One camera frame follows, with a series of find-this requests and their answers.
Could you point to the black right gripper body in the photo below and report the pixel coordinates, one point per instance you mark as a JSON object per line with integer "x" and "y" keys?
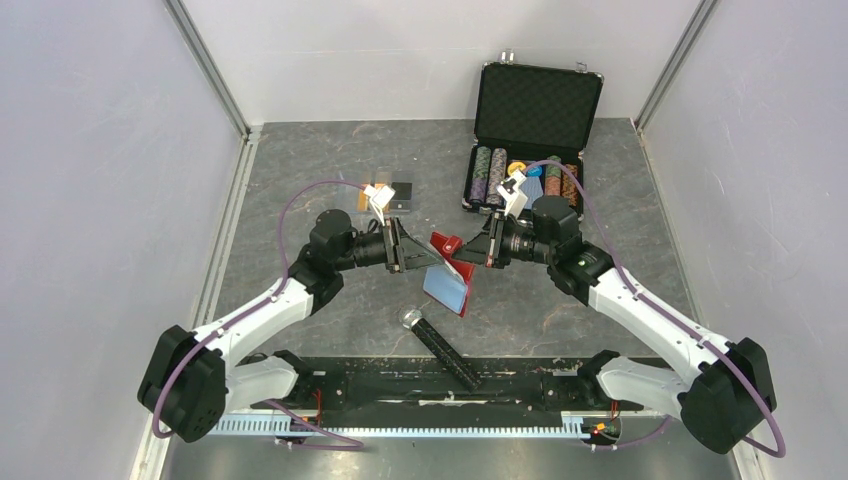
{"x": 501, "y": 230}

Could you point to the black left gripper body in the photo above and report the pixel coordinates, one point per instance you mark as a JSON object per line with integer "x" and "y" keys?
{"x": 393, "y": 245}

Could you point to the black VIP card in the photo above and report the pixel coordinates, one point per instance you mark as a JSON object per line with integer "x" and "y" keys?
{"x": 402, "y": 183}

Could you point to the red leather card holder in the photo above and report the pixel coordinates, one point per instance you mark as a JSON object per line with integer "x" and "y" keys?
{"x": 450, "y": 283}

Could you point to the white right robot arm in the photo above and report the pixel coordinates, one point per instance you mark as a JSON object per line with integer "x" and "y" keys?
{"x": 719, "y": 389}

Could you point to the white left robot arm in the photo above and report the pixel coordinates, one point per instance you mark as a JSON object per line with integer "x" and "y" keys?
{"x": 195, "y": 377}

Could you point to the blue playing card deck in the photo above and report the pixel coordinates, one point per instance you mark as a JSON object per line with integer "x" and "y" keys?
{"x": 533, "y": 189}

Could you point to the black microphone with silver grille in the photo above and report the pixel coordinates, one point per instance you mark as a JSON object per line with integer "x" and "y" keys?
{"x": 413, "y": 320}

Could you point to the yellow dealer button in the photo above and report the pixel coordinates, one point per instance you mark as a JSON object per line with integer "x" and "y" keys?
{"x": 516, "y": 167}

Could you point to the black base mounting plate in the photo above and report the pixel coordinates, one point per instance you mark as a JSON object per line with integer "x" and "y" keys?
{"x": 419, "y": 392}

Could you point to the black poker chip case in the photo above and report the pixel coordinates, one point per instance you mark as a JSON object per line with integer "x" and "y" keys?
{"x": 538, "y": 115}

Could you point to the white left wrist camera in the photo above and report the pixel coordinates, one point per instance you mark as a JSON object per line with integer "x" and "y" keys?
{"x": 379, "y": 197}

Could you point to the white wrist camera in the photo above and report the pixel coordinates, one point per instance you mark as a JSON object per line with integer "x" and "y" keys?
{"x": 379, "y": 197}
{"x": 515, "y": 199}

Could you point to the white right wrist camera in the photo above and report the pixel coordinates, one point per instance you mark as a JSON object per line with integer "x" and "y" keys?
{"x": 515, "y": 199}

